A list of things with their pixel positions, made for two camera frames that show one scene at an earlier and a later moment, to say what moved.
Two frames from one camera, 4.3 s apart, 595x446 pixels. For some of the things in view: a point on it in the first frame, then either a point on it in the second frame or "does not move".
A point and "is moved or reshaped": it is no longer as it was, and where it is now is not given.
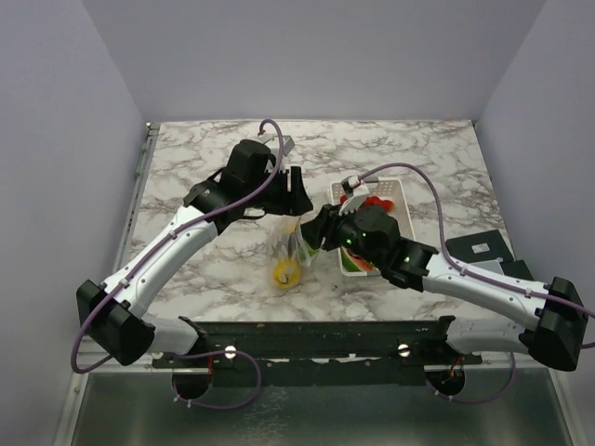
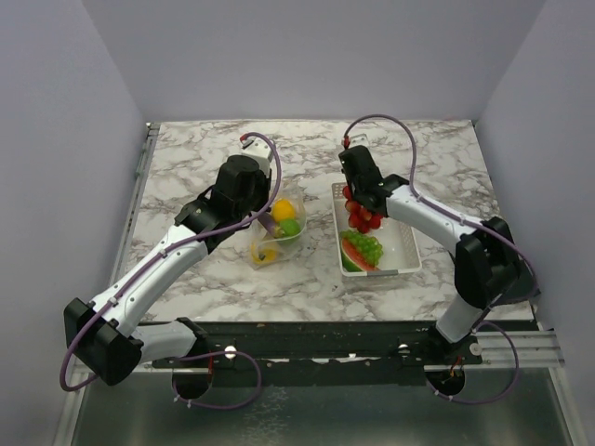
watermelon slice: (352, 263) does not move
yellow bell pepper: (286, 273) → (262, 255)
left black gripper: (295, 202) → (265, 183)
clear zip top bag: (289, 251) is moved or reshaped
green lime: (311, 252) → (290, 227)
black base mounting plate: (319, 353) does not move
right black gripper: (323, 225) → (349, 183)
